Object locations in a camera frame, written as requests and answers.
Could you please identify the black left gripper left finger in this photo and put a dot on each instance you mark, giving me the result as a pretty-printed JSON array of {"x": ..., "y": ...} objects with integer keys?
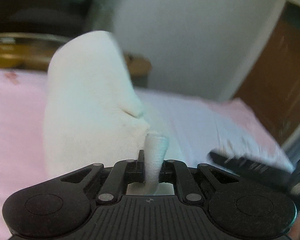
[{"x": 135, "y": 170}]

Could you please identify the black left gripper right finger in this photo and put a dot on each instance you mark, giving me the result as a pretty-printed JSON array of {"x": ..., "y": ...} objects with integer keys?
[{"x": 165, "y": 172}]

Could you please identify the white small cloth garment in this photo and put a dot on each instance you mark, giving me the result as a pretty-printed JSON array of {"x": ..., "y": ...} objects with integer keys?
[{"x": 93, "y": 114}]

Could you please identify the pink floral bed sheet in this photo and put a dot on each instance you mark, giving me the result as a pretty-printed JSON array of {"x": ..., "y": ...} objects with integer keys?
[{"x": 193, "y": 126}]

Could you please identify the brown wooden door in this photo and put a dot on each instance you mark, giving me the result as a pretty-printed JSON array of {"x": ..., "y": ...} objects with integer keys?
[{"x": 272, "y": 87}]

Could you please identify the wooden tv stand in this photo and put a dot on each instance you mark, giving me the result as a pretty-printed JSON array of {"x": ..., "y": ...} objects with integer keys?
[{"x": 30, "y": 51}]

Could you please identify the black flat screen television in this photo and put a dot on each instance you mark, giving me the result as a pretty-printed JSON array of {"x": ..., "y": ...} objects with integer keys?
[{"x": 56, "y": 17}]

